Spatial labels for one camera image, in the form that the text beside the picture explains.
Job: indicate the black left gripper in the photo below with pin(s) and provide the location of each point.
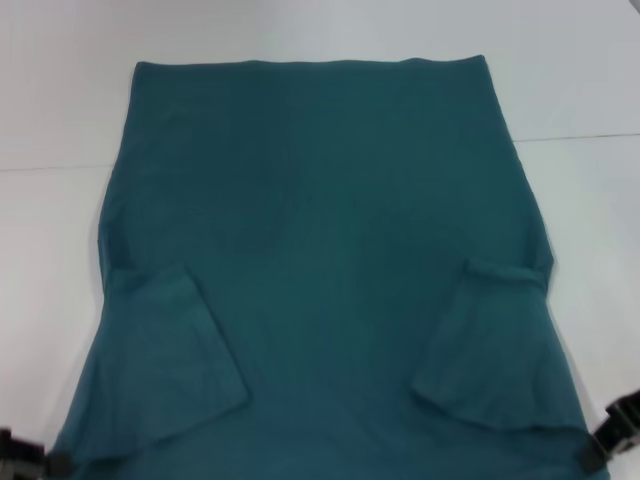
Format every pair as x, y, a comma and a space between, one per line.
22, 460

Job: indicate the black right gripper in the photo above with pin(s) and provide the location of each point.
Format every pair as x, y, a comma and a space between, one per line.
622, 427

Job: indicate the teal t-shirt with FREE print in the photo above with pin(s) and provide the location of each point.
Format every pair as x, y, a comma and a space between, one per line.
320, 225

